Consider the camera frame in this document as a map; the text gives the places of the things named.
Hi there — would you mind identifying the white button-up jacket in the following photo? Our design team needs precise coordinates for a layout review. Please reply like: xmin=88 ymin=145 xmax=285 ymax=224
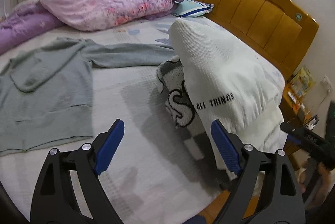
xmin=169 ymin=18 xmax=289 ymax=180

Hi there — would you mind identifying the person's right hand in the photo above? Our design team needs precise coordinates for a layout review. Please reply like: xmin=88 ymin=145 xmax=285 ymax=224
xmin=298 ymin=158 xmax=332 ymax=210

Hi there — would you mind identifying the wooden nightstand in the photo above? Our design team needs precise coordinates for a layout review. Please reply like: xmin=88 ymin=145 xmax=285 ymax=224
xmin=279 ymin=83 xmax=313 ymax=171

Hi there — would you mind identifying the yellow box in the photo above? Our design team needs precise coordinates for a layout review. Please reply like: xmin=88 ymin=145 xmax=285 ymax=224
xmin=289 ymin=66 xmax=316 ymax=98

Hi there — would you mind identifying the grey green zip hoodie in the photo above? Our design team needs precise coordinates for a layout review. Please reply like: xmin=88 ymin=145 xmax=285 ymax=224
xmin=1 ymin=38 xmax=174 ymax=156

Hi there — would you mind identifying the wooden headboard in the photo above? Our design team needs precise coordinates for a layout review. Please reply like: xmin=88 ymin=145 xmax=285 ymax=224
xmin=196 ymin=0 xmax=319 ymax=80

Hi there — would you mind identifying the checkered black white garment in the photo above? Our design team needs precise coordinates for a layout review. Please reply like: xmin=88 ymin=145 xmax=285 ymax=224
xmin=156 ymin=56 xmax=209 ymax=161

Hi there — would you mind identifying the blue striped pillow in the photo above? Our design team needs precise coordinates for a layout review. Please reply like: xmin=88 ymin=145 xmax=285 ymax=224
xmin=173 ymin=0 xmax=214 ymax=18

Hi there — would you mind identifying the purple floral quilt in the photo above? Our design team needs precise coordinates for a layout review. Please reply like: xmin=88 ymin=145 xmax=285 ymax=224
xmin=1 ymin=0 xmax=183 ymax=54

